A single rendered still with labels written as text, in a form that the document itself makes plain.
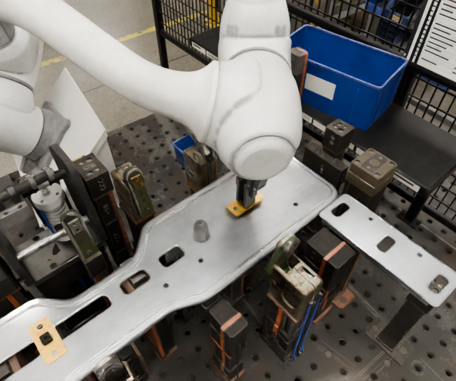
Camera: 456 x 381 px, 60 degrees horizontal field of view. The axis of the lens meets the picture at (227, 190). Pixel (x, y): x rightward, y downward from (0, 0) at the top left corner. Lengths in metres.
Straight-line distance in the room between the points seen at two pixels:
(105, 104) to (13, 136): 1.78
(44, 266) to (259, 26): 0.64
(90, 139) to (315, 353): 0.81
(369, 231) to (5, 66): 0.99
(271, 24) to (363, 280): 0.81
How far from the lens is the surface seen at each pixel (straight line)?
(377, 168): 0.94
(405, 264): 0.88
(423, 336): 1.17
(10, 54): 1.20
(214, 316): 0.76
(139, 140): 1.52
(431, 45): 1.11
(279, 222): 0.86
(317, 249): 0.86
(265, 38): 0.57
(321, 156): 1.02
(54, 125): 1.27
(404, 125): 1.13
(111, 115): 2.85
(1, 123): 1.21
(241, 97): 0.45
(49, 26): 0.58
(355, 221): 0.90
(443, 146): 1.11
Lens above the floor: 1.69
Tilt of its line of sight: 49 degrees down
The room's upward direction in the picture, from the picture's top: straight up
